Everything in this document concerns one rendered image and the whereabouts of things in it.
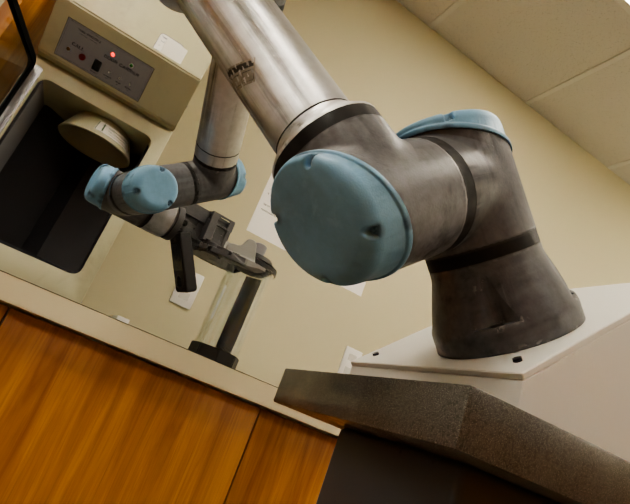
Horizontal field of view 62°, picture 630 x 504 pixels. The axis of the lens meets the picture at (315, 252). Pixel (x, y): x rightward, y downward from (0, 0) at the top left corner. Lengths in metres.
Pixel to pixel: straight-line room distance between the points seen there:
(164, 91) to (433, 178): 0.91
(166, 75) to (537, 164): 1.88
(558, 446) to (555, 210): 2.34
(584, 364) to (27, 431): 0.77
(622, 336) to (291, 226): 0.32
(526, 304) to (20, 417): 0.74
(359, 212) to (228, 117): 0.49
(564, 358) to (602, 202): 2.53
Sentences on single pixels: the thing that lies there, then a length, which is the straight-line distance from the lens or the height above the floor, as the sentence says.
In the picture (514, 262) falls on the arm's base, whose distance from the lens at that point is 0.52.
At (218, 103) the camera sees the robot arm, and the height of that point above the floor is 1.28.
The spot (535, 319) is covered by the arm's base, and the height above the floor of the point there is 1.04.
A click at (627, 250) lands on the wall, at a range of 3.08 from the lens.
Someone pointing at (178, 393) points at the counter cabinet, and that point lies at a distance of 0.96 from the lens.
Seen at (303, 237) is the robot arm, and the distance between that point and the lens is 0.44.
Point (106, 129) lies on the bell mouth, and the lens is 1.31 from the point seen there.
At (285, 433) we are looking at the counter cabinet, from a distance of 1.03.
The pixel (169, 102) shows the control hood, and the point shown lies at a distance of 1.28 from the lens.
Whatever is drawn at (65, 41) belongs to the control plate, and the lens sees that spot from 1.30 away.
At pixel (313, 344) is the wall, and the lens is 1.82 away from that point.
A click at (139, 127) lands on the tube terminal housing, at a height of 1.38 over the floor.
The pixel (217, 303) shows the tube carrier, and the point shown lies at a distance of 1.06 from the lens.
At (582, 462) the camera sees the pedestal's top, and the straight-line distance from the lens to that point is 0.41.
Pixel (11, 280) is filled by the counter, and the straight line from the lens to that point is 0.91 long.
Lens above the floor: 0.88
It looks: 19 degrees up
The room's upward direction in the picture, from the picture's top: 21 degrees clockwise
